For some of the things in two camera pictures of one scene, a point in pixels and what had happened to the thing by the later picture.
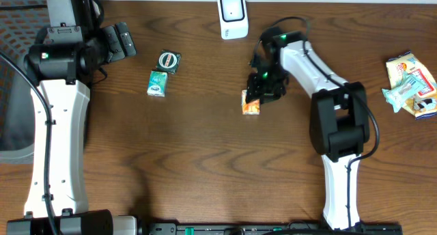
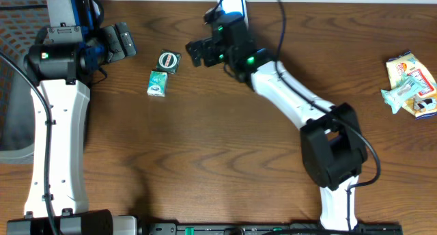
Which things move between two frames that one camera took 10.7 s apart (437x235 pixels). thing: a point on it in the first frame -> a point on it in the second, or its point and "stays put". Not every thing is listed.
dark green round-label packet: [168, 61] stays put
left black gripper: [117, 52] stays put
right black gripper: [255, 91] -> [203, 46]
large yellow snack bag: [424, 104] stays put
